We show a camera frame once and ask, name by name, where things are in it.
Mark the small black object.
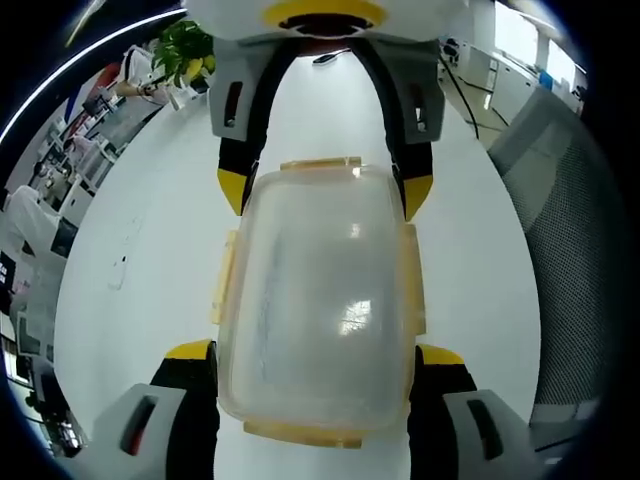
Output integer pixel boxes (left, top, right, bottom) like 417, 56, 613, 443
312, 48, 354, 65

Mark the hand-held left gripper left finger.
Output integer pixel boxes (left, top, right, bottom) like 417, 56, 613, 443
64, 338, 222, 480

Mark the clear plastic container lid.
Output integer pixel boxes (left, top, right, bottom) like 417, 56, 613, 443
208, 155, 427, 450

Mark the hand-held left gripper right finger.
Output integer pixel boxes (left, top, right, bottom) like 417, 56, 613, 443
406, 343, 559, 480

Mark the long curved ceiling light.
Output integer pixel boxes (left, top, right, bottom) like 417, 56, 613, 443
0, 7, 187, 146

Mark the black cable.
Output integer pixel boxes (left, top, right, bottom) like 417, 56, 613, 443
438, 52, 506, 144

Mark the white cabinet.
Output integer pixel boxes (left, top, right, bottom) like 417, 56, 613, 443
442, 37, 540, 124

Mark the grey mesh office chair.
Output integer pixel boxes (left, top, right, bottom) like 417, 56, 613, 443
487, 85, 619, 454

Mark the potted green plant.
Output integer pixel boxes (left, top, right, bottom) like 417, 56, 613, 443
151, 18, 217, 95

